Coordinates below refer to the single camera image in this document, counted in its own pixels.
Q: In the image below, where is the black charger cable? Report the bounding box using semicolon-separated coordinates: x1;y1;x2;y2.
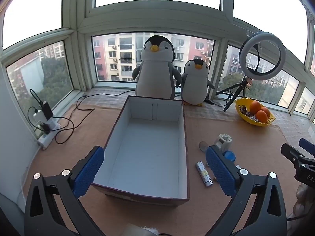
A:
27;106;42;129

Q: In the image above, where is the large penguin plush toy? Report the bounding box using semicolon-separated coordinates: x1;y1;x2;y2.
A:
132;35;183;100

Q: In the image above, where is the small penguin plush toy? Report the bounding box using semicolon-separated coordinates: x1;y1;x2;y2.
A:
175;59;215;107

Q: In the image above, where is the short black cable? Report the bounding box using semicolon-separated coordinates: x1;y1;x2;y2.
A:
30;88;45;109

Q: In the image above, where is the white plug-in adapter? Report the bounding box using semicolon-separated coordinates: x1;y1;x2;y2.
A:
214;134;233;154

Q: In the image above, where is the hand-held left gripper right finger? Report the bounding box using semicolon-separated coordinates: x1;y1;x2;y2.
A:
205;145;288;236

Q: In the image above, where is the white ring light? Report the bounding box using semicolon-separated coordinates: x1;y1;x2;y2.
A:
239;31;286;81

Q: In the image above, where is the brown mat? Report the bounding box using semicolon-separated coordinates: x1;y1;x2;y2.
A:
23;103;287;236

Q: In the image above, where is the long black cable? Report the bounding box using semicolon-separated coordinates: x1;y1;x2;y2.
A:
55;91;135;145

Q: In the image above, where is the white window frame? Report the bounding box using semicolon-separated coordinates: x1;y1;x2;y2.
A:
0;0;315;138

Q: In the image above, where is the patterned lighter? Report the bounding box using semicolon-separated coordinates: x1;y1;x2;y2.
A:
195;161;213;187

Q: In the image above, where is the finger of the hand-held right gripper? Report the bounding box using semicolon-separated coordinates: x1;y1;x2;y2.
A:
281;143;306;168
299;138;315;156

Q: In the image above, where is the white power strip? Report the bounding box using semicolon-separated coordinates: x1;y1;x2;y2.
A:
37;120;61;150

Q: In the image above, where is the white charger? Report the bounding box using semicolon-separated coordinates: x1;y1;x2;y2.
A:
32;112;46;128

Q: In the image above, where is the person's right hand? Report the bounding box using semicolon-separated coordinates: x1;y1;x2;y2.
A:
293;184;315;223

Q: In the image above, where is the blue round lid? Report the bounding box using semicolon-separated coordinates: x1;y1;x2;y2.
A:
223;150;237;163

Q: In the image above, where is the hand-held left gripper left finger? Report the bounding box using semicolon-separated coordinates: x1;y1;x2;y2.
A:
24;146;106;236

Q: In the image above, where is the yellow fruit bowl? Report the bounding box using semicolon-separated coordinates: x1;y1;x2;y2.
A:
235;98;276;128

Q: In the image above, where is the dark red cardboard box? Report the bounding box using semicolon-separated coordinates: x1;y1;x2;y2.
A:
92;96;190;207

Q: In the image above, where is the pile of wrapped candies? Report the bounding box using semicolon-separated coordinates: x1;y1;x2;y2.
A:
237;104;259;122

